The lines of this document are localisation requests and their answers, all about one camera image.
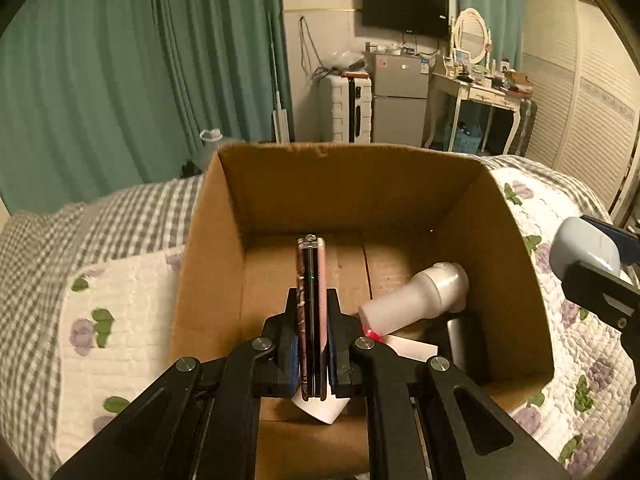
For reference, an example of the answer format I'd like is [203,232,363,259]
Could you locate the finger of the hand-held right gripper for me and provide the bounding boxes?
[580,215,640,261]
[562,259,640,332]

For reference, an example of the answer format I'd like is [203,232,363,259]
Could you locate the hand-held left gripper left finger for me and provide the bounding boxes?
[51,287,300,480]

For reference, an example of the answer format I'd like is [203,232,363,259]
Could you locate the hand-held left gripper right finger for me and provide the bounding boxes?
[327,289,572,480]

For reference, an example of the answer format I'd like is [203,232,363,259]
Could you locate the light blue case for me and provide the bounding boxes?
[550,217,624,282]

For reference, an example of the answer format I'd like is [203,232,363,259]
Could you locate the pink-cased smartphone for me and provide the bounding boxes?
[296,235,329,402]

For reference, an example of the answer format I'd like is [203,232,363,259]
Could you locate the brown cardboard box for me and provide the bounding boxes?
[169,142,556,480]

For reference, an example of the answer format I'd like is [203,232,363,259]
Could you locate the white paper card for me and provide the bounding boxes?
[292,332,439,426]

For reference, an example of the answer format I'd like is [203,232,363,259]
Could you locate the white handheld massager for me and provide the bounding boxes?
[359,261,471,335]

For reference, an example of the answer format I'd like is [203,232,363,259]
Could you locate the silver and black cylinder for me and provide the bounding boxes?
[446,312,489,386]

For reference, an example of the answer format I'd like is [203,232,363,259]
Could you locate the dark suitcase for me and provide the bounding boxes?
[510,97,539,157]

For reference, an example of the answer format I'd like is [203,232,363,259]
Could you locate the white louvered wardrobe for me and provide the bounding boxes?
[520,0,640,212]

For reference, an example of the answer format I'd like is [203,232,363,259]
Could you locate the blue storage basket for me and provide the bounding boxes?
[446,122,484,154]

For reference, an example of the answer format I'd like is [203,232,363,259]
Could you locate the white dressing table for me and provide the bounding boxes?
[422,71,524,156]

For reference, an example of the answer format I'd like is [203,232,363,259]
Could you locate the oval white vanity mirror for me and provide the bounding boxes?
[449,8,494,67]

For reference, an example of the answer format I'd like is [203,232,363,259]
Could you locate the silver two-door fridge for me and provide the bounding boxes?
[372,51,431,145]

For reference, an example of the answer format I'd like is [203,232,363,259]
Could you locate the white suitcase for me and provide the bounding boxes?
[319,74,374,144]

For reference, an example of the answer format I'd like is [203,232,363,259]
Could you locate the floral quilted bed cover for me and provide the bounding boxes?
[0,155,613,480]

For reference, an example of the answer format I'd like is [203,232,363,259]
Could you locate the white pole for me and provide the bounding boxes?
[269,10,289,142]

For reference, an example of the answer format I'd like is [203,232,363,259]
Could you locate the wide green curtain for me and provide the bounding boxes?
[0,0,294,202]

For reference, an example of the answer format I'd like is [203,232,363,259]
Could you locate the black wall television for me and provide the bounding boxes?
[361,0,450,39]

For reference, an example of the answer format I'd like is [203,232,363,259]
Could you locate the hanging black cable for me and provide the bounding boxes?
[298,16,326,80]

